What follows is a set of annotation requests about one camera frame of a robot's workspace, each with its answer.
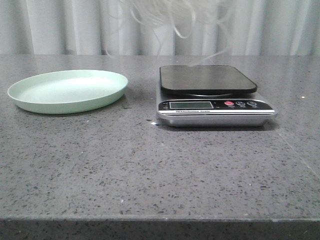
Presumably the light green round plate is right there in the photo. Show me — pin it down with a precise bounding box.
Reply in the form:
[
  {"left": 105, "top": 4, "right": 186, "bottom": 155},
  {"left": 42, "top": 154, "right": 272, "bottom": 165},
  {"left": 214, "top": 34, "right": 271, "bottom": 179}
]
[{"left": 7, "top": 69, "right": 129, "bottom": 115}]

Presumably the white pleated curtain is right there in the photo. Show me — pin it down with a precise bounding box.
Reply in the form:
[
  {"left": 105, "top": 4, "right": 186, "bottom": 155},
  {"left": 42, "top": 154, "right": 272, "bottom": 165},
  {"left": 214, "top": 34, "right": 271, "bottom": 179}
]
[{"left": 0, "top": 0, "right": 320, "bottom": 56}]

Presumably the black silver kitchen scale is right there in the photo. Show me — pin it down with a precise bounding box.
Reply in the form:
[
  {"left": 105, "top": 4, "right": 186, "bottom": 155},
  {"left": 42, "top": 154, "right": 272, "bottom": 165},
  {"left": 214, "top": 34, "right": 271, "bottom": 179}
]
[{"left": 156, "top": 65, "right": 278, "bottom": 127}]

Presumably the white translucent vermicelli bundle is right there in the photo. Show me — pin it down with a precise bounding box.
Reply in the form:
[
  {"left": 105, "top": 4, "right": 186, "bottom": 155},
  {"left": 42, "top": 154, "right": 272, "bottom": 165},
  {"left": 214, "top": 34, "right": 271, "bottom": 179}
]
[{"left": 105, "top": 0, "right": 234, "bottom": 62}]

